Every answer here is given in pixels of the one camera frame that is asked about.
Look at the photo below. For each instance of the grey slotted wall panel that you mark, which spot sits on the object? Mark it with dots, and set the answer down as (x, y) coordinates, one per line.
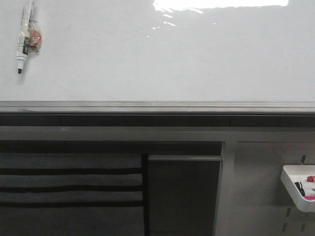
(260, 205)

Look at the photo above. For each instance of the red capped marker in tray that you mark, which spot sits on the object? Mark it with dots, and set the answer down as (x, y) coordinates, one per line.
(311, 179)

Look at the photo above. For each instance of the grey drawer cabinet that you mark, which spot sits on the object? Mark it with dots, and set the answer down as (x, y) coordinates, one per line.
(72, 195)

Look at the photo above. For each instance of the pink item in tray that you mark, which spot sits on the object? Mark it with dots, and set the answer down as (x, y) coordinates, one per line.
(310, 198)

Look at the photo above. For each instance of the dark grey cabinet door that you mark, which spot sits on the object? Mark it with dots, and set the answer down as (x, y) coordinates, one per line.
(183, 194)

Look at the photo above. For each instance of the black capped marker in tray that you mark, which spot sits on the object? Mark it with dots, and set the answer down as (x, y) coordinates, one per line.
(307, 189)

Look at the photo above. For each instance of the white plastic wall tray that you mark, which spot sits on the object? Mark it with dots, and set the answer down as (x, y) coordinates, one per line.
(298, 173)

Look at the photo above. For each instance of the white black-tipped whiteboard marker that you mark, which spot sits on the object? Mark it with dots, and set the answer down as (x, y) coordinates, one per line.
(30, 36)

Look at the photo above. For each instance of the large white whiteboard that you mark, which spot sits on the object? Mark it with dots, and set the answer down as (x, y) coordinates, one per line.
(162, 56)

